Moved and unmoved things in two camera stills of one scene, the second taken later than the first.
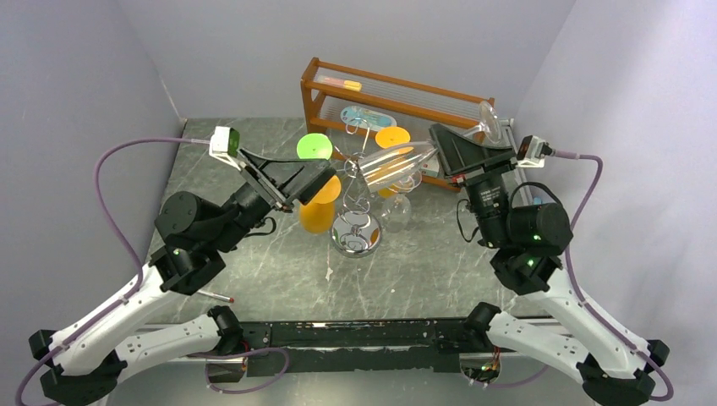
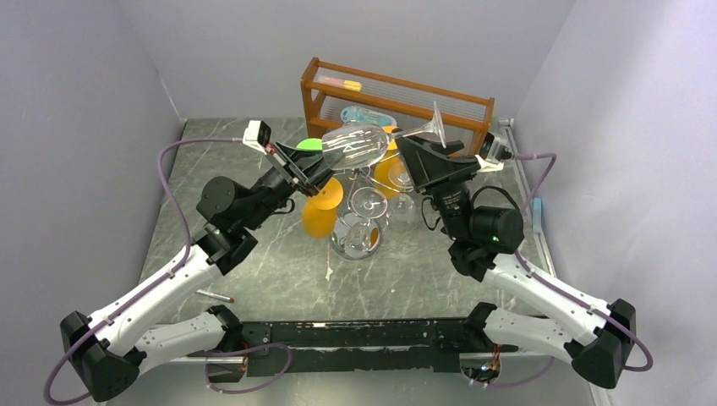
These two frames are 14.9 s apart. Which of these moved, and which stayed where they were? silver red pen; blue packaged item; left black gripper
Moved: left black gripper
Stayed: silver red pen; blue packaged item
